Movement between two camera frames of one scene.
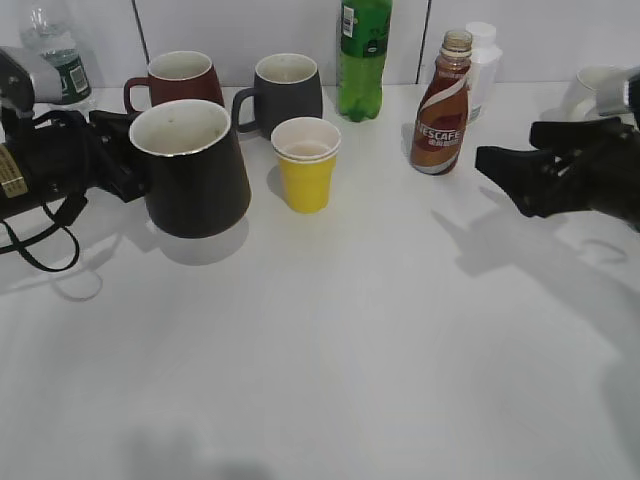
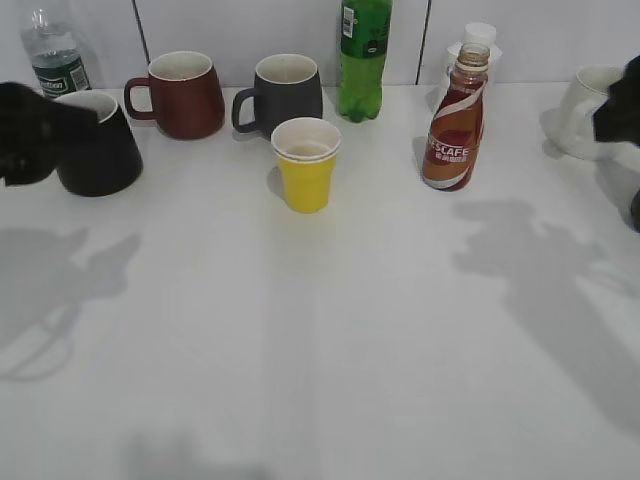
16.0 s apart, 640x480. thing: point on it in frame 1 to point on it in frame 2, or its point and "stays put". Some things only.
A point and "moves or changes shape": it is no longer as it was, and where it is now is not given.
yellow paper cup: x=306 y=148 stays put
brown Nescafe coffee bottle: x=441 y=119 to x=453 y=138
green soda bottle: x=364 y=30 stays put
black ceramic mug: x=196 y=183 moves or changes shape
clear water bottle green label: x=37 y=33 stays put
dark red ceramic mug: x=178 y=76 stays put
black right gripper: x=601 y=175 to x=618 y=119
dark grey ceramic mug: x=287 y=86 stays put
